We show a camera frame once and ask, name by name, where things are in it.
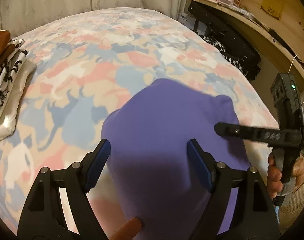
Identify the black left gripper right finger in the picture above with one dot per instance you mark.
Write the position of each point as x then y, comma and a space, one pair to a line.
239, 206

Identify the cream satin folded garment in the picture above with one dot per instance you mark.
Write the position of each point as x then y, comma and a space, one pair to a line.
8, 117

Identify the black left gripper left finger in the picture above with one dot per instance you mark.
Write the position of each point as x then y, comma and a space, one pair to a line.
57, 206

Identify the black white patterned garment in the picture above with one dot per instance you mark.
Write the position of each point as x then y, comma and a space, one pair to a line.
11, 61

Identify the left hand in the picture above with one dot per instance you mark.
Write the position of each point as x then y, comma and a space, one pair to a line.
129, 230

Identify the purple hoodie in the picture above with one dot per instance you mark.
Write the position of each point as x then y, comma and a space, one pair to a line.
148, 162

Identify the black patterned cloth pile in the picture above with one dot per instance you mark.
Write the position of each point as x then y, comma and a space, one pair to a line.
230, 43

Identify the wooden desk shelf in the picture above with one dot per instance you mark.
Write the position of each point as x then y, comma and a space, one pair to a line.
285, 17

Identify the cream knit sleeve forearm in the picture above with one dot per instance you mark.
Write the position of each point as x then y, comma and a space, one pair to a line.
288, 214

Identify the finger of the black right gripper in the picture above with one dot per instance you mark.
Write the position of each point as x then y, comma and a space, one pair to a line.
259, 134

